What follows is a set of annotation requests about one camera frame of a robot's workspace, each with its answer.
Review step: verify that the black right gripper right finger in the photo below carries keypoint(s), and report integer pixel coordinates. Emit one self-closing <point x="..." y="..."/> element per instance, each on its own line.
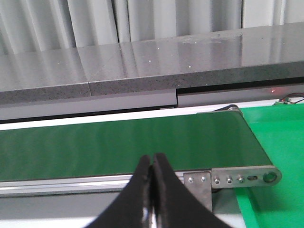
<point x="175" y="206"/>

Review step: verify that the steel conveyor end bracket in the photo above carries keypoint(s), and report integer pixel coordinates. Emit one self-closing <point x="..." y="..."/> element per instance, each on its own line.
<point x="249" y="176"/>

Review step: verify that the aluminium conveyor side rail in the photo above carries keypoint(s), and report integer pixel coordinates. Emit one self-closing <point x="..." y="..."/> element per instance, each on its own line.
<point x="64" y="186"/>

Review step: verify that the small green circuit board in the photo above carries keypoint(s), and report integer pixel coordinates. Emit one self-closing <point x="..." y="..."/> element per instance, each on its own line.
<point x="283" y="103"/>

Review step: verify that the green conveyor belt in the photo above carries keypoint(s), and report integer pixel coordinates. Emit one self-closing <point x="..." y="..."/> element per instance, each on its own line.
<point x="190" y="142"/>

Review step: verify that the grey curtain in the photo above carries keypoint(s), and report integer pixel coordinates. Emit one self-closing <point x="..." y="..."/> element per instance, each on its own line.
<point x="39" y="25"/>

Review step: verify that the grey cabinet front panel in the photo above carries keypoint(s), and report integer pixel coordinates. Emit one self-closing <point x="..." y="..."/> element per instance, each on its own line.
<point x="140" y="100"/>

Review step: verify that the green plastic tray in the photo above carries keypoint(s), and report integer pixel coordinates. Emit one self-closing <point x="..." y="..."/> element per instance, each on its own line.
<point x="280" y="130"/>

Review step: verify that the dark grey stone countertop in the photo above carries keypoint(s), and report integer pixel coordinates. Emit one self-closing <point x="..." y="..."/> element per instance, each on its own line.
<point x="249" y="56"/>

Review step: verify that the steel conveyor support leg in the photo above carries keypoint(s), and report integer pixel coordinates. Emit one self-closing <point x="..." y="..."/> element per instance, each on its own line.
<point x="199" y="184"/>

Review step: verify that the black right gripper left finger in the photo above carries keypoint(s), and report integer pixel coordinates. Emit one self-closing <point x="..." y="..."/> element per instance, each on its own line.
<point x="132" y="207"/>

